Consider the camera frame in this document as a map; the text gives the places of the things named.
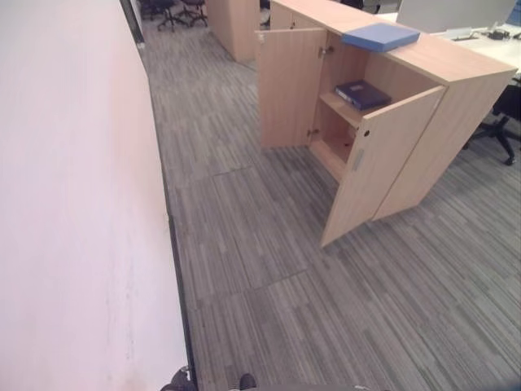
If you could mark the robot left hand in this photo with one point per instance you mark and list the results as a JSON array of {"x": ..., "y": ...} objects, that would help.
[{"x": 179, "y": 382}]

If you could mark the metal cabinet hinge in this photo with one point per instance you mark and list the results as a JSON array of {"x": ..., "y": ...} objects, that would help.
[
  {"x": 312, "y": 132},
  {"x": 325, "y": 51}
]

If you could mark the wooden cabinet door with lock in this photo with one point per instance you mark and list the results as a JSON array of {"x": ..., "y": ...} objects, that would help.
[{"x": 289, "y": 89}]

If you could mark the wooden cabinet shelf board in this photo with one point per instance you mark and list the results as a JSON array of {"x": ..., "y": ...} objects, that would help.
[{"x": 340, "y": 108}]

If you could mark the dark blue binder folder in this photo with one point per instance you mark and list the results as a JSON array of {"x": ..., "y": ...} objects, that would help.
[{"x": 364, "y": 94}]

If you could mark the tall wooden cabinet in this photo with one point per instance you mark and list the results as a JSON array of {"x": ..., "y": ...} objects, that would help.
[{"x": 234, "y": 24}]

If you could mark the black swivel office chair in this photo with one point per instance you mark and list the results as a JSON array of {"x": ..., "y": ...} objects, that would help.
[
  {"x": 169, "y": 14},
  {"x": 194, "y": 10}
]

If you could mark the light blue folder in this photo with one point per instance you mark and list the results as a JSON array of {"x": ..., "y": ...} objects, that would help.
[{"x": 378, "y": 36}]

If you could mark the light wooden office cabinet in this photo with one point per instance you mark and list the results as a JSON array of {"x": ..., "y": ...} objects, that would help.
[{"x": 439, "y": 65}]

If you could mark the black office chair with armrest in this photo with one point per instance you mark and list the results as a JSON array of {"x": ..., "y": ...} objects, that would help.
[{"x": 506, "y": 106}]

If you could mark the white office desk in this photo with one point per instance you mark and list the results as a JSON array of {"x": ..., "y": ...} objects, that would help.
[{"x": 494, "y": 49}]

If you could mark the robot dark foot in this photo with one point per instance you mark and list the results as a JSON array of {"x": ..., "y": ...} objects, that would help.
[{"x": 247, "y": 383}]

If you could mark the grey desk partition screen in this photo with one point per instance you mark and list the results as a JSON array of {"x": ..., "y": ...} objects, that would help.
[{"x": 447, "y": 10}]

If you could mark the small black desk device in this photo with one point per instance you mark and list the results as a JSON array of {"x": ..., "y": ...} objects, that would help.
[{"x": 497, "y": 35}]

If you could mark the blue desk object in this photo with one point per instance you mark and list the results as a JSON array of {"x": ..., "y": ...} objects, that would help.
[{"x": 513, "y": 18}]

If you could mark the black door frame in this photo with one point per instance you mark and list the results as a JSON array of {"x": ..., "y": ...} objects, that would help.
[{"x": 134, "y": 20}]

